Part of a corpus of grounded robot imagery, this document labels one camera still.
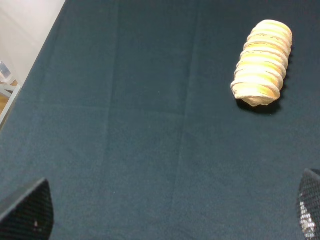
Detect clear plastic container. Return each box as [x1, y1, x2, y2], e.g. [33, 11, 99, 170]
[0, 60, 15, 85]

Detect dark tablecloth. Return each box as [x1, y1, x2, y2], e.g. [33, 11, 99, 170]
[0, 0, 320, 240]

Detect grey metal frame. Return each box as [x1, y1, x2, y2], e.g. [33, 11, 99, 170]
[0, 82, 21, 127]

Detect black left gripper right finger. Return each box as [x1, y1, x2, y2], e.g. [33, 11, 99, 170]
[296, 168, 320, 240]

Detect beige spiral bread roll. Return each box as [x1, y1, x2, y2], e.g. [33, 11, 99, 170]
[230, 19, 293, 107]

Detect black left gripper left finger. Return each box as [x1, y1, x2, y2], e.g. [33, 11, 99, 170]
[0, 178, 55, 240]

